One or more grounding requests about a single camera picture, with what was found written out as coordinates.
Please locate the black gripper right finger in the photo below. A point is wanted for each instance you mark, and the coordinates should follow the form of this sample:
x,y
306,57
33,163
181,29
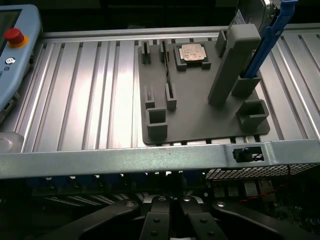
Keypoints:
x,y
200,225

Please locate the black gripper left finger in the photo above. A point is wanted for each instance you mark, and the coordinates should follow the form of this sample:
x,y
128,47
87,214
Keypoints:
x,y
156,225

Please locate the silver USB port block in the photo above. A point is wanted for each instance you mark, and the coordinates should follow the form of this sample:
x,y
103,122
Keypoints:
x,y
221,190
234,190

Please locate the silver network port block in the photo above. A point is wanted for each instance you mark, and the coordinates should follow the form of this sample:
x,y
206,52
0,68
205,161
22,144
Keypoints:
x,y
260,191

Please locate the black open PC case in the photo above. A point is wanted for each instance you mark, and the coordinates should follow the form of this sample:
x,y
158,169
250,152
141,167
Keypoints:
x,y
125,160

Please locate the green motherboard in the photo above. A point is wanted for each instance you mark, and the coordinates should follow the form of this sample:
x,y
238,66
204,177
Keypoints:
x,y
295,212

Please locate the grey parts rack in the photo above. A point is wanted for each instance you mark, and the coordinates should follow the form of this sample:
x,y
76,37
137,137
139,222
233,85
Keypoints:
x,y
195,112

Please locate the silver CPU chip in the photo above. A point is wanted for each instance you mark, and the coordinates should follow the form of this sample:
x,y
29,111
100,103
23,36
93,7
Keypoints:
x,y
191,52

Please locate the hard disk in blue caddy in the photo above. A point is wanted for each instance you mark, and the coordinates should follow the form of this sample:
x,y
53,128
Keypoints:
x,y
270,42

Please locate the light blue teach pendant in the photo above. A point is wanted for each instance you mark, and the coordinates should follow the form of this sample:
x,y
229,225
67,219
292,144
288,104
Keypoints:
x,y
15,75

